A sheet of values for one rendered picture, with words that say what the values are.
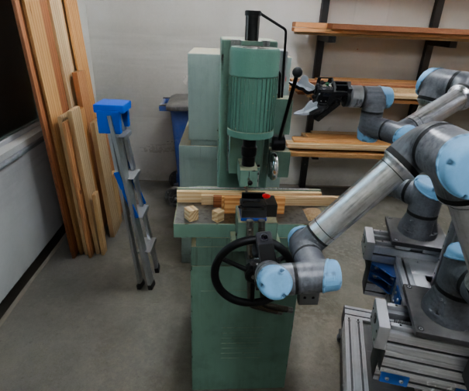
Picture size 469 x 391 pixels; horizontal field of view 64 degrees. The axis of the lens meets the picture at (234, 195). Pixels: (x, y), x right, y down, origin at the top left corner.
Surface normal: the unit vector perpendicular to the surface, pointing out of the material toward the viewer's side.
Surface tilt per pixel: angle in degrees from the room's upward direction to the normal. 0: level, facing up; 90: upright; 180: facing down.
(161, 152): 90
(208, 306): 90
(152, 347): 0
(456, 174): 83
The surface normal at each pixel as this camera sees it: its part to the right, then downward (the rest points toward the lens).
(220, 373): 0.06, 0.43
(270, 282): 0.00, -0.07
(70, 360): 0.04, -0.90
